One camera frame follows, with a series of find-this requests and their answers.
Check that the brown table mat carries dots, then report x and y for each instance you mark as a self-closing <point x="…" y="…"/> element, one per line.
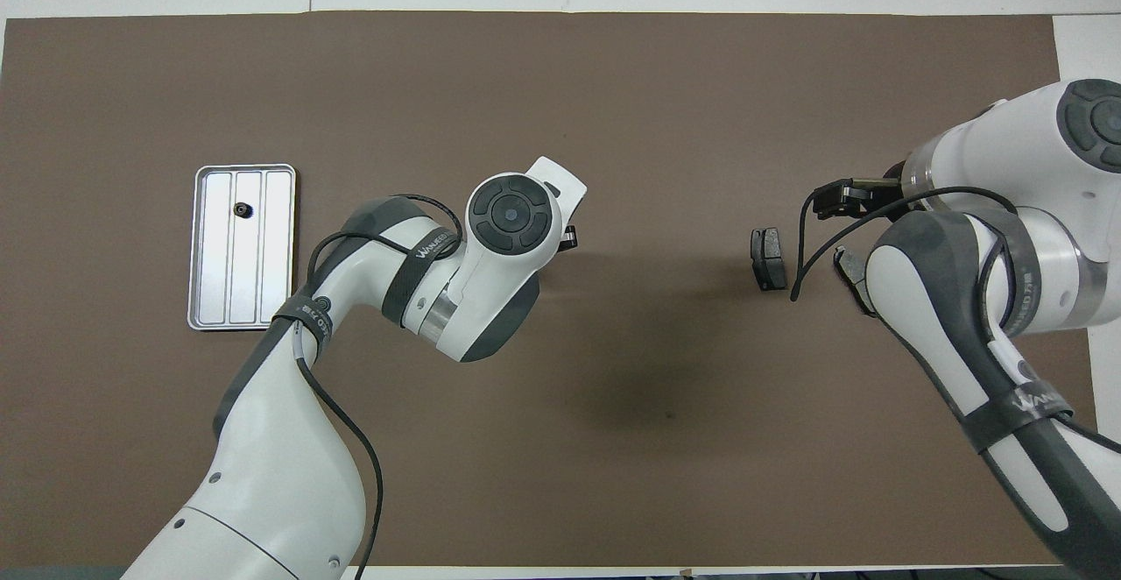
<point x="613" y="107"/>

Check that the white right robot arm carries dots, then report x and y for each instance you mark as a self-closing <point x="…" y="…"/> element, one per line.
<point x="1033" y="151"/>

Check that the curved dark grey brake pad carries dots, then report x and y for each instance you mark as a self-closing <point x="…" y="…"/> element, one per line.
<point x="851" y="275"/>

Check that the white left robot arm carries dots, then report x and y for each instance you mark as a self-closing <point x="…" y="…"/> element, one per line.
<point x="280" y="475"/>

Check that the rectangular dark grey brake pad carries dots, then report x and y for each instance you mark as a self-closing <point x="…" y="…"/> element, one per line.
<point x="768" y="258"/>

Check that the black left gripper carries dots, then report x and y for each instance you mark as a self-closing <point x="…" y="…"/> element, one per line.
<point x="569" y="236"/>

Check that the silver metal tray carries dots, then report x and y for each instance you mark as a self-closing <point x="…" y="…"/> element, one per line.
<point x="263" y="256"/>

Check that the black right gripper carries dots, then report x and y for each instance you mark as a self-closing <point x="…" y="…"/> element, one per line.
<point x="871" y="199"/>

